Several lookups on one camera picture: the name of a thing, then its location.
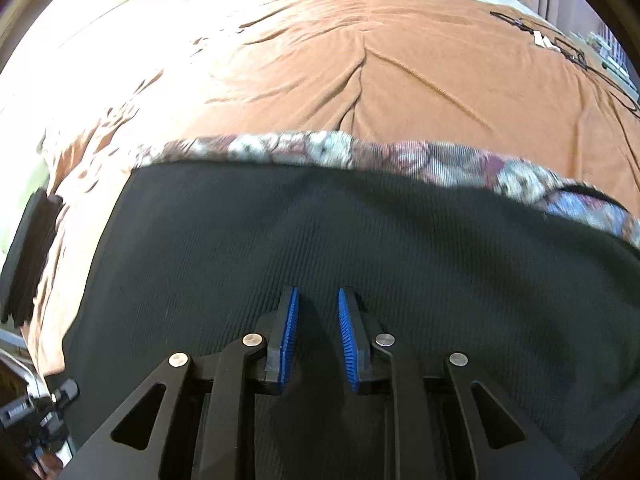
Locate black pants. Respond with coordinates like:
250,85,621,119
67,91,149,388
60,162,640,480

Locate bed with brown duvet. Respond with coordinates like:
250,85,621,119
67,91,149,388
27,0,640,376

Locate cream nightstand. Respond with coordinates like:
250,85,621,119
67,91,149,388
570,30,628,82

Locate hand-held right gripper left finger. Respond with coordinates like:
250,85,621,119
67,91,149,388
62,286,302,480

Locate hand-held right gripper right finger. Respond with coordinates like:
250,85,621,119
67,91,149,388
338,287,581,480

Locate white charger adapter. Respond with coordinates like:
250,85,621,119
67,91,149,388
531,30,562,54

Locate black cable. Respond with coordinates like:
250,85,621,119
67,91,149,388
490,10,640,117

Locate patterned floral blanket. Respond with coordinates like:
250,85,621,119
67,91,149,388
132,130,640,251

